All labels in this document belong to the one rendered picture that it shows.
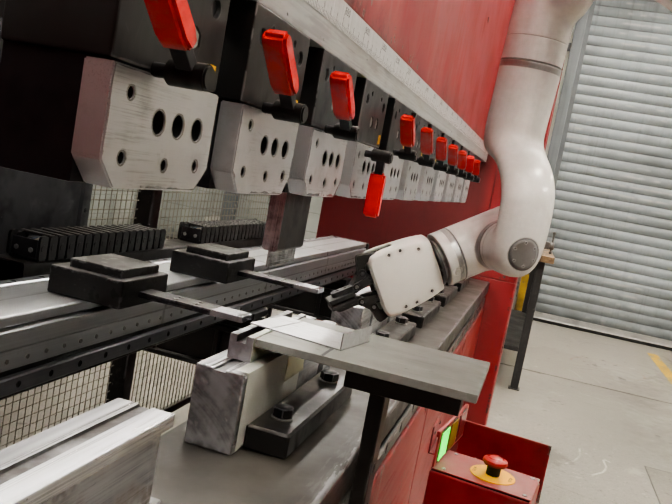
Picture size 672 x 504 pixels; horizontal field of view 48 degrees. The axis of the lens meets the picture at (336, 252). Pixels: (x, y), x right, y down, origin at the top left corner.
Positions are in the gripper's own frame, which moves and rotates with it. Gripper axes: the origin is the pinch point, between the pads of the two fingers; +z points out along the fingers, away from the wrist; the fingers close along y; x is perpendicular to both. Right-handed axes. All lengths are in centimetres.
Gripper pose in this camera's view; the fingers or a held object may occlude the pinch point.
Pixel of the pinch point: (341, 299)
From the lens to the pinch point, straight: 111.0
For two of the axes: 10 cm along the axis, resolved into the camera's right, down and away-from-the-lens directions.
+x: 2.4, 1.5, -9.6
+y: -3.2, -9.2, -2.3
